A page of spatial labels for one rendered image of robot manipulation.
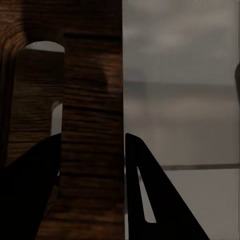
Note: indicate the cutting board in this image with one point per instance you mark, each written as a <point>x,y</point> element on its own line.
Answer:
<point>91,197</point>

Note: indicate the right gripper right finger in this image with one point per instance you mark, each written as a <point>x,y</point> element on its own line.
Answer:
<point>174,219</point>

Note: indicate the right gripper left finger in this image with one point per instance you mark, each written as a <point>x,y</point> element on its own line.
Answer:
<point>25,189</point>

